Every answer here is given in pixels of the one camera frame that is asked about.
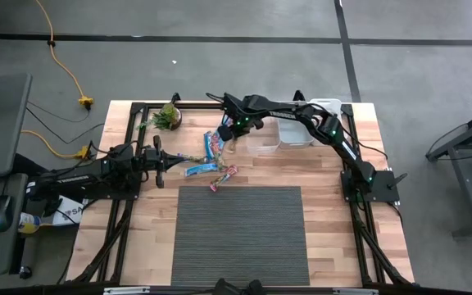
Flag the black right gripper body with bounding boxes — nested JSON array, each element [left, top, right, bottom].
[[218, 118, 265, 143]]

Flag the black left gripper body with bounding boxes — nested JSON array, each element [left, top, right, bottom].
[[141, 134, 166, 189]]

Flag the blue granola bar red ends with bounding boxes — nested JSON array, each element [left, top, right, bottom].
[[212, 129, 226, 166]]

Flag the blue white granola bar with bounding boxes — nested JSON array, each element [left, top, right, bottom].
[[184, 162, 220, 178]]

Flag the small blue candy packet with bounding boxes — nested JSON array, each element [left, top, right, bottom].
[[176, 152, 209, 164]]

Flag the succulent in black pot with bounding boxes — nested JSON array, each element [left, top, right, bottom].
[[136, 102, 184, 132]]

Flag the clear plastic bin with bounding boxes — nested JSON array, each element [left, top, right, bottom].
[[244, 117, 282, 156]]

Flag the red green Chewy bar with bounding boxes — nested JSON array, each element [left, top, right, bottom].
[[208, 164, 240, 193]]

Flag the beige plastic bin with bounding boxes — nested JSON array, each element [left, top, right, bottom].
[[277, 100, 315, 150]]

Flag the dark grey woven placemat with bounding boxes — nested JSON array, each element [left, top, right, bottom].
[[170, 185, 311, 287]]

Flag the white printed bag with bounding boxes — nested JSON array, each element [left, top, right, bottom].
[[50, 195, 85, 228]]

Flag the yellow white bottle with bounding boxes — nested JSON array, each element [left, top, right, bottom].
[[17, 211, 43, 234]]

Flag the black computer mouse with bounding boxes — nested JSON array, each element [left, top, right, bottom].
[[0, 194, 15, 234]]

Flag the yellow extension cable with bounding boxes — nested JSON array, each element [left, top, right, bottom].
[[20, 129, 92, 160], [34, 0, 96, 111]]

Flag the silver aluminium bracket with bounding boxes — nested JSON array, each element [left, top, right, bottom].
[[102, 286, 152, 295], [331, 288, 379, 295]]

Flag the black table-level camera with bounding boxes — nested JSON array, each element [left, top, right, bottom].
[[213, 278, 266, 295]]

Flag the black desk frame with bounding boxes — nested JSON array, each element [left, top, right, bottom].
[[424, 102, 472, 239]]

